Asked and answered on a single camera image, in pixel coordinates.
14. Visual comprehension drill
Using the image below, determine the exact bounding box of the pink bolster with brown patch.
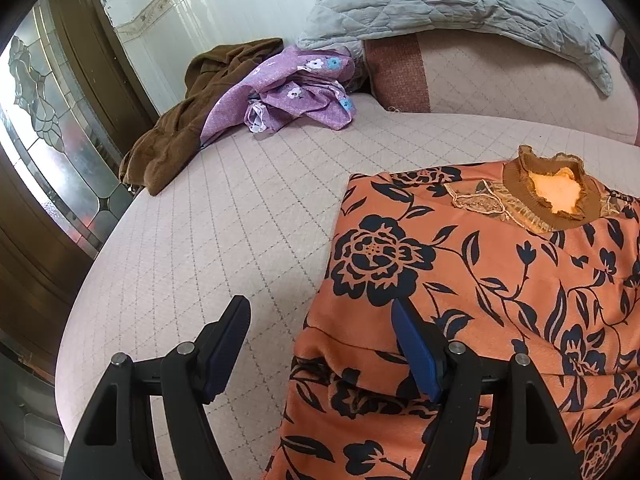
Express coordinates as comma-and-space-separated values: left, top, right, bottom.
363, 30, 640, 147

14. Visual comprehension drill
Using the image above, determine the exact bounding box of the brown cloth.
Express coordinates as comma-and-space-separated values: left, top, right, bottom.
118, 37, 284, 196

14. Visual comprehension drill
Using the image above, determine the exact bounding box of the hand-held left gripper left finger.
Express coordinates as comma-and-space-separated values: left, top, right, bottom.
62, 295, 251, 480

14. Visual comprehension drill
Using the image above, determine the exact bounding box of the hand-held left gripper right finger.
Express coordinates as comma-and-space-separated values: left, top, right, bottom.
391, 297, 583, 480

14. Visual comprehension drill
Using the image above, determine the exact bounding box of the purple floral cloth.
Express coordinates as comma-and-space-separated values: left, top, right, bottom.
200, 45, 358, 147

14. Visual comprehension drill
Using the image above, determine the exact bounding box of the orange floral top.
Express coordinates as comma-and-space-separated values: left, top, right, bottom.
265, 145, 640, 480

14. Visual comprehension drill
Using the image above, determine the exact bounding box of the wooden door with glass panel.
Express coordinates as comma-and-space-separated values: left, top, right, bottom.
0, 0, 166, 346

